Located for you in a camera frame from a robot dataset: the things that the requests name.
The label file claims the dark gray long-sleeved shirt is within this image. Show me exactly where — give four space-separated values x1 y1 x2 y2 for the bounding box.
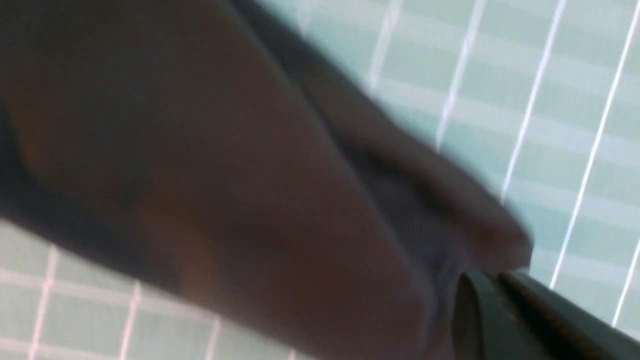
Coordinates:
1 0 533 360

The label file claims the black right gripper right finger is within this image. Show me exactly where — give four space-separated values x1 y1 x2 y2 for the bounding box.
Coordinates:
500 271 640 360

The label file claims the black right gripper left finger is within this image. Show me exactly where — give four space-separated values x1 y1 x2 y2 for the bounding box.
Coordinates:
452 273 551 360

